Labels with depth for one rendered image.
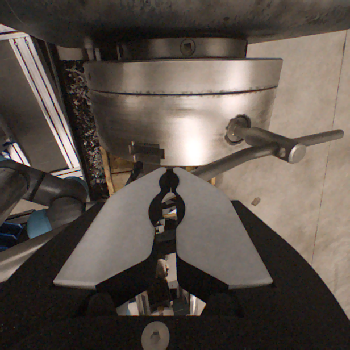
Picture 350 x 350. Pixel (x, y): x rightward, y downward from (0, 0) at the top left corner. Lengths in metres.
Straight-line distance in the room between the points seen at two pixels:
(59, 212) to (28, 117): 0.93
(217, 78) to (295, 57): 1.76
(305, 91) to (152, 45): 1.91
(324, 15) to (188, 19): 0.16
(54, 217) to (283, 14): 0.48
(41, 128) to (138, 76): 1.13
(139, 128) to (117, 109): 0.04
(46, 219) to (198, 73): 0.38
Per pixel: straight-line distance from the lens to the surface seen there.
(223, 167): 0.16
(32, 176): 0.54
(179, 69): 0.24
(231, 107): 0.26
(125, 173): 0.64
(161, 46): 0.29
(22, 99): 1.34
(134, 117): 0.26
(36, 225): 0.48
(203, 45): 0.29
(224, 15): 0.27
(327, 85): 2.30
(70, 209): 0.47
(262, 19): 0.29
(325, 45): 2.18
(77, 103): 0.90
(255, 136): 0.24
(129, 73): 0.25
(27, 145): 1.40
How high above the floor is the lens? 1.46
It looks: 58 degrees down
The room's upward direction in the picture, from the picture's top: 150 degrees clockwise
